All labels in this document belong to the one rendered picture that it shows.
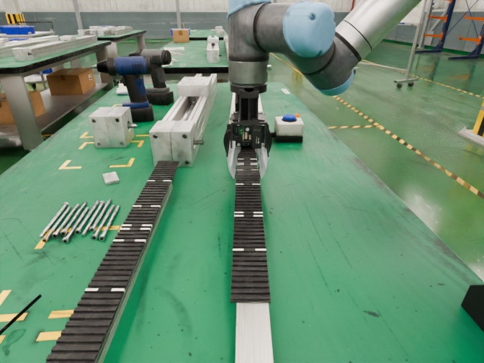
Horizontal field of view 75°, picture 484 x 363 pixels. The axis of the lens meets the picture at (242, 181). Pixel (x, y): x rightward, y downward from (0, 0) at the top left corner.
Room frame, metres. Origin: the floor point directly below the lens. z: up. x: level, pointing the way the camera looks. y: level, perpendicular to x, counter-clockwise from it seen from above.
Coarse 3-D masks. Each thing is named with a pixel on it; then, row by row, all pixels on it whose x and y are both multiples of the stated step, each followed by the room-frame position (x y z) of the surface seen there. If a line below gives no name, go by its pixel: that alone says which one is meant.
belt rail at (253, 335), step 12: (240, 312) 0.26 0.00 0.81; (252, 312) 0.26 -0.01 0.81; (264, 312) 0.26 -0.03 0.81; (240, 324) 0.25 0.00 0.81; (252, 324) 0.25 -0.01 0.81; (264, 324) 0.25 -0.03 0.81; (240, 336) 0.23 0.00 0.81; (252, 336) 0.23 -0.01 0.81; (264, 336) 0.23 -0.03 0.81; (240, 348) 0.22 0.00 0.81; (252, 348) 0.22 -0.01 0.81; (264, 348) 0.22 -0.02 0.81; (240, 360) 0.20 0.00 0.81; (252, 360) 0.20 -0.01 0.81; (264, 360) 0.20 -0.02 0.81
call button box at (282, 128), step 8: (280, 120) 0.94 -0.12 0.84; (288, 120) 0.93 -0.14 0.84; (296, 120) 0.93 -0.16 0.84; (280, 128) 0.90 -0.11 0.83; (288, 128) 0.90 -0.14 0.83; (296, 128) 0.90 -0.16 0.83; (272, 136) 0.94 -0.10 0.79; (280, 136) 0.91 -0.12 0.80; (288, 136) 0.91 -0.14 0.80; (296, 136) 0.91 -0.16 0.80
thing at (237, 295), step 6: (234, 294) 0.29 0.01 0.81; (240, 294) 0.29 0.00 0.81; (246, 294) 0.29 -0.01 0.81; (252, 294) 0.29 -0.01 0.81; (258, 294) 0.29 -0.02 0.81; (264, 294) 0.29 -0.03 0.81; (234, 300) 0.28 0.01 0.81; (240, 300) 0.28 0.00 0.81; (246, 300) 0.28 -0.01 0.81; (252, 300) 0.28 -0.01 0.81; (258, 300) 0.28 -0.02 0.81; (264, 300) 0.28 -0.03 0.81; (270, 300) 0.28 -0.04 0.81
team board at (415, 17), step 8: (360, 0) 6.74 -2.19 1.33; (424, 0) 5.51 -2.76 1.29; (416, 8) 5.61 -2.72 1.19; (424, 8) 5.50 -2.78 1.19; (408, 16) 5.71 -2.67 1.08; (416, 16) 5.58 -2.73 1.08; (400, 24) 5.74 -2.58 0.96; (408, 24) 5.61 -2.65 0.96; (416, 24) 5.54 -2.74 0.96; (416, 32) 5.56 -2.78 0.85; (416, 40) 5.54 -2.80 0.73; (368, 64) 6.37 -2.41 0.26; (408, 64) 5.57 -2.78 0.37; (408, 72) 5.53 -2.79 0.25; (400, 80) 5.50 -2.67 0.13; (408, 80) 5.55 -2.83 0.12; (416, 80) 5.63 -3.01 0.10
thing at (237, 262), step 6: (234, 258) 0.35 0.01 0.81; (240, 258) 0.35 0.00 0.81; (246, 258) 0.35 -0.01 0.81; (252, 258) 0.35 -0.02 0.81; (258, 258) 0.35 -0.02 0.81; (264, 258) 0.35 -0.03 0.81; (234, 264) 0.34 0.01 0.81; (240, 264) 0.34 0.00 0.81; (246, 264) 0.34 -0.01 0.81; (252, 264) 0.34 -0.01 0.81; (258, 264) 0.34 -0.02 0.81; (264, 264) 0.34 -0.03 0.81
